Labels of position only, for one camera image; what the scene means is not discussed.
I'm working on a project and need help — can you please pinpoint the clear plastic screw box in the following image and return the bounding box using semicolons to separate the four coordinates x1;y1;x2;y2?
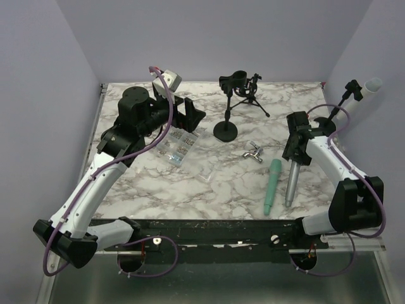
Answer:
156;127;222;183

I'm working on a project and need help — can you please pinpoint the mint green microphone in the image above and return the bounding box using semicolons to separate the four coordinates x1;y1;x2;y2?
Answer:
263;158;282;216

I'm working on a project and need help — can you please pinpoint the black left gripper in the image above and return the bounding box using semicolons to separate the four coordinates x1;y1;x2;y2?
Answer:
139;91;206;137

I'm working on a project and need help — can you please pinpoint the black front mounting rail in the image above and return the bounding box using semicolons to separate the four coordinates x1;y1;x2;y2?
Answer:
104;218;363;265

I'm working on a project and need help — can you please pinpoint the aluminium frame profile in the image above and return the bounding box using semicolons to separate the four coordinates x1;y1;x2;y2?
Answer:
327;235;386;252

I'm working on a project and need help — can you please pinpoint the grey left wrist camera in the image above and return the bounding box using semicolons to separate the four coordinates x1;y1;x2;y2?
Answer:
152;70;182;98

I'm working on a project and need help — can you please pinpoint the silver grey microphone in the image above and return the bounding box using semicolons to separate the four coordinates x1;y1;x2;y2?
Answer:
284;161;301;208

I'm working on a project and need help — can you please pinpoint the black round-base microphone stand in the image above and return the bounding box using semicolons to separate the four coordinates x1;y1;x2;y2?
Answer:
213;70;247;143

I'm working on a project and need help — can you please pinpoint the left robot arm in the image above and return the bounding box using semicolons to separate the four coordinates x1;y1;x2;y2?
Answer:
33;86;206;269

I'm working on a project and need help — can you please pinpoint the black tripod microphone stand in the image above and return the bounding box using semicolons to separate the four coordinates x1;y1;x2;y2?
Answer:
230;73;270;118

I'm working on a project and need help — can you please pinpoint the chrome water tap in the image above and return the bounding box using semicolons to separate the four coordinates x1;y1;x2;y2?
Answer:
242;141;263;163

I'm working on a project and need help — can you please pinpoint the white microphone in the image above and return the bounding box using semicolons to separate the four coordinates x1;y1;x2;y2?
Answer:
338;77;383;118

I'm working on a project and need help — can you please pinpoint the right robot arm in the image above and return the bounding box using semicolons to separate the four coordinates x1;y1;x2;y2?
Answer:
282;111;385;248

